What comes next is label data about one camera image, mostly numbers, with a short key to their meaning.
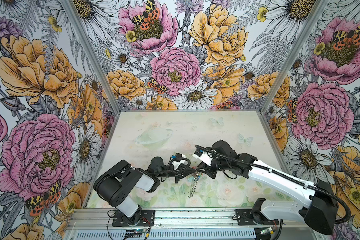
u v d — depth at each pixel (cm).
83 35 80
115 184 46
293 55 89
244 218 73
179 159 69
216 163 65
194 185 72
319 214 39
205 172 66
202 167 70
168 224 73
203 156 66
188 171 74
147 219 73
